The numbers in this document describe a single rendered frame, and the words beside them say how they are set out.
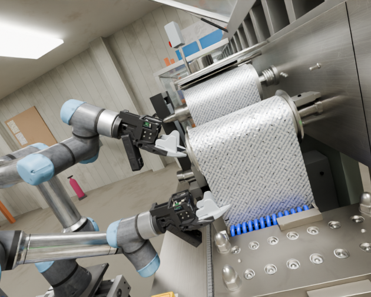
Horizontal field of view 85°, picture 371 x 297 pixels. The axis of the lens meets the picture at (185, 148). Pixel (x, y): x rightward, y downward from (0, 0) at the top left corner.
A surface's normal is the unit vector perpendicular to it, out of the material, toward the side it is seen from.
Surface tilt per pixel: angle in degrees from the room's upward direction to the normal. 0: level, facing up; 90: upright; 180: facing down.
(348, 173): 90
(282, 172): 90
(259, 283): 0
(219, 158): 90
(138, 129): 90
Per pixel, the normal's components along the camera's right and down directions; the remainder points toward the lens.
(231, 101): -0.07, 0.35
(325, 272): -0.39, -0.88
